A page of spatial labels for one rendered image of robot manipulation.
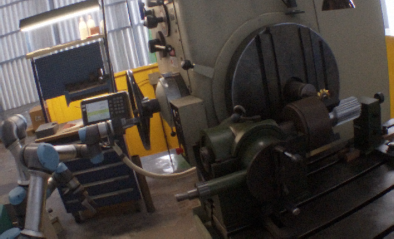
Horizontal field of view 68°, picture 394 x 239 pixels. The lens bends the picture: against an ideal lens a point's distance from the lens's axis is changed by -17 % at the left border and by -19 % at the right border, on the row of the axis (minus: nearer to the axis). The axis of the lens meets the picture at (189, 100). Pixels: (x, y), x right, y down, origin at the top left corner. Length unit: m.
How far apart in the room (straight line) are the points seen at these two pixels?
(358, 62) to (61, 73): 2.73
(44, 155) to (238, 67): 0.85
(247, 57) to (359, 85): 0.76
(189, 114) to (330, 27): 0.84
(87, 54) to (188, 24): 2.19
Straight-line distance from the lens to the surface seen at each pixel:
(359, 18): 1.86
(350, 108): 1.34
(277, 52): 1.39
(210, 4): 1.40
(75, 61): 3.47
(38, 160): 1.44
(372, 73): 1.94
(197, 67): 1.34
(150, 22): 1.60
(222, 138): 1.04
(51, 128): 3.15
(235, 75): 1.33
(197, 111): 1.30
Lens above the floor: 1.62
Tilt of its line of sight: 12 degrees down
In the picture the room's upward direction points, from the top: 12 degrees counter-clockwise
